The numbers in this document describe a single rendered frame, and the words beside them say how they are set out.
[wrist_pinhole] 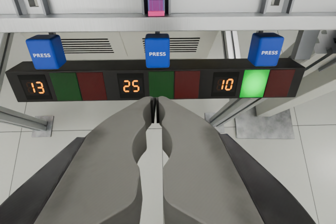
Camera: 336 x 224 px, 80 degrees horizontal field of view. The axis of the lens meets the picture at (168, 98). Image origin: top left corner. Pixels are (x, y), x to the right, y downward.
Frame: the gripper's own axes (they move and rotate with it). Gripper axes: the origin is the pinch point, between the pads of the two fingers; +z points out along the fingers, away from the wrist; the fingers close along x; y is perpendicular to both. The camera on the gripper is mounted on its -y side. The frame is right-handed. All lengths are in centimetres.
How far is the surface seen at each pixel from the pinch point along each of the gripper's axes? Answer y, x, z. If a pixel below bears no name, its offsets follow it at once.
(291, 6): -4.2, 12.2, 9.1
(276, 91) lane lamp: 5.4, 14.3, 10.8
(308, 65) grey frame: 4.8, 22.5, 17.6
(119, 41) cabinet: 13, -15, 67
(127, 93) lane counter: 5.4, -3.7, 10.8
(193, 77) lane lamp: 3.4, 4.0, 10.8
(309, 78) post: 18, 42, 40
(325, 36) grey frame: 0.5, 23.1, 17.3
